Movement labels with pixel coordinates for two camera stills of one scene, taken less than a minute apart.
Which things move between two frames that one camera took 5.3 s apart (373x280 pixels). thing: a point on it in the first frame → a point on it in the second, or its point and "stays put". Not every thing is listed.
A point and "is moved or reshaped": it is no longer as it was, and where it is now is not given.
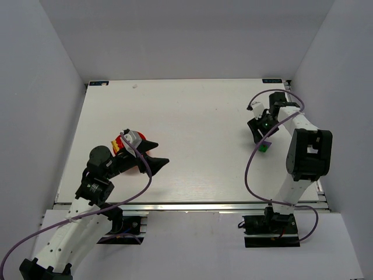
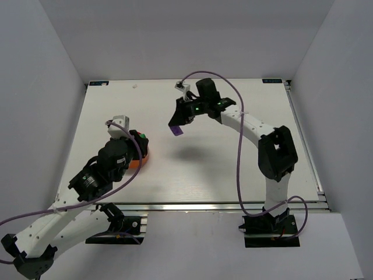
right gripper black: x=263 y=128 → x=184 y=109
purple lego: x=268 y=143 is moved or reshaped
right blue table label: x=272 y=80 stays put
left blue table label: x=98 y=83 stays put
